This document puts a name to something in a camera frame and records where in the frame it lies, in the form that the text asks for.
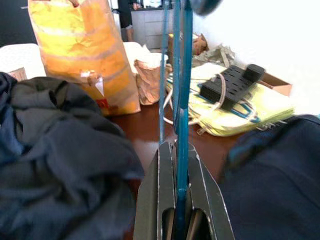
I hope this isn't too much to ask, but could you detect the small red printed box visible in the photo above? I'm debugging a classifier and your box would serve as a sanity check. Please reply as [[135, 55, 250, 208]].
[[7, 67, 28, 82]]

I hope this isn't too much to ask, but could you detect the yellow paper bag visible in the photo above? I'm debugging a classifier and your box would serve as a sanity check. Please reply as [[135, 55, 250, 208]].
[[27, 0, 142, 117]]

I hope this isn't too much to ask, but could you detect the black crumpled garment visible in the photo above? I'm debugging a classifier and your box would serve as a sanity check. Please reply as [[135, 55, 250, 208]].
[[0, 71, 145, 240]]

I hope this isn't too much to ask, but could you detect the navy polo shirt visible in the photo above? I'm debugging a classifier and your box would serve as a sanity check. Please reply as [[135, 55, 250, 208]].
[[219, 113, 320, 240]]

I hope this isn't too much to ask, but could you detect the blue plastic hanger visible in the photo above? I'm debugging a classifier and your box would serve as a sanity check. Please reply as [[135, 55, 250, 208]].
[[158, 0, 195, 240]]

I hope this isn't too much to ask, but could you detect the grey crumpled paper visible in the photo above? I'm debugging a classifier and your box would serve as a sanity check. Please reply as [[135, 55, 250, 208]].
[[192, 43, 237, 68]]

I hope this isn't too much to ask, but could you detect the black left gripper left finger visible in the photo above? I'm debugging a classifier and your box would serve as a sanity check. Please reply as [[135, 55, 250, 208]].
[[133, 141, 177, 240]]

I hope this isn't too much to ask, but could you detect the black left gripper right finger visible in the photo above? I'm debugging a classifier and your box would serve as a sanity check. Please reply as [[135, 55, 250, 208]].
[[186, 143, 236, 240]]

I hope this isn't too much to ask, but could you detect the grey cabinet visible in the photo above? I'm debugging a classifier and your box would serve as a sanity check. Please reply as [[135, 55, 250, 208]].
[[131, 8, 176, 50]]

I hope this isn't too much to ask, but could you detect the brown cardboard box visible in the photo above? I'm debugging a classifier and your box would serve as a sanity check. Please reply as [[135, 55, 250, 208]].
[[259, 72, 293, 97]]

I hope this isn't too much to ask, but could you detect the person in black shirt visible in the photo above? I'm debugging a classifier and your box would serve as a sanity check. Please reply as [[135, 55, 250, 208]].
[[116, 0, 135, 42]]

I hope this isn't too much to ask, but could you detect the brown crumpled paper bag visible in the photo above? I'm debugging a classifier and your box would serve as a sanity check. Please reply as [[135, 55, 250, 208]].
[[169, 32, 210, 56], [133, 52, 170, 106]]

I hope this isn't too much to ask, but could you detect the white cable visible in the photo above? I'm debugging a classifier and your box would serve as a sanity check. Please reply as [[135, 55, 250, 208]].
[[162, 72, 258, 126]]

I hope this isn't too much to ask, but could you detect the black power strip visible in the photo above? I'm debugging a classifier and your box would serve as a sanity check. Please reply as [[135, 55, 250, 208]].
[[199, 64, 266, 111]]

